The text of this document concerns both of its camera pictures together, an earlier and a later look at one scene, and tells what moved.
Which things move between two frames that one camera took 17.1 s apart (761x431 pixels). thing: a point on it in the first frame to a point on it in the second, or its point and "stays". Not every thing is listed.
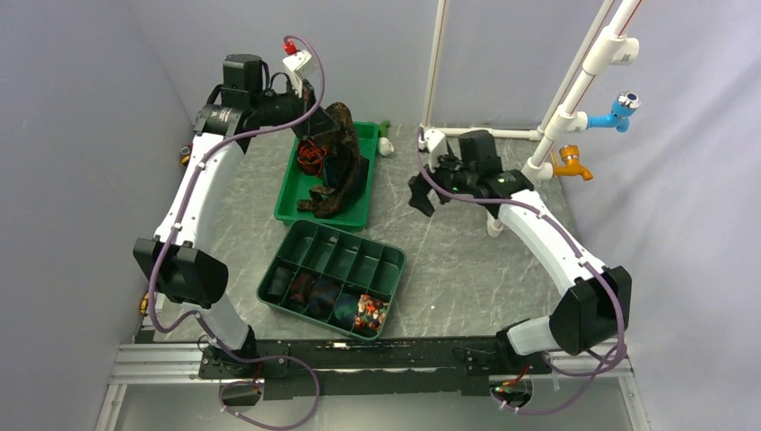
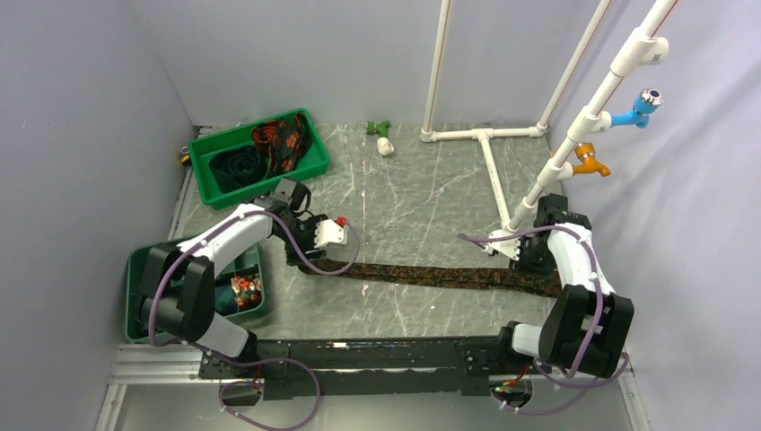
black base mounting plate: (369, 366) stays
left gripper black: (319, 124) to (317, 255)
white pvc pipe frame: (607, 46) to (642, 48)
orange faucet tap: (570, 153) to (586, 152)
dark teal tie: (336, 170) to (237, 167)
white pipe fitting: (385, 146) stays
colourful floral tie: (371, 312) to (247, 290)
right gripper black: (420, 188) to (544, 270)
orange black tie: (310, 155) to (284, 139)
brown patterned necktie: (325, 202) to (518, 279)
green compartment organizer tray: (352, 263) to (252, 264)
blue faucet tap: (624, 106) to (647, 101)
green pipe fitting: (384, 127) stays
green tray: (295, 184) to (238, 162)
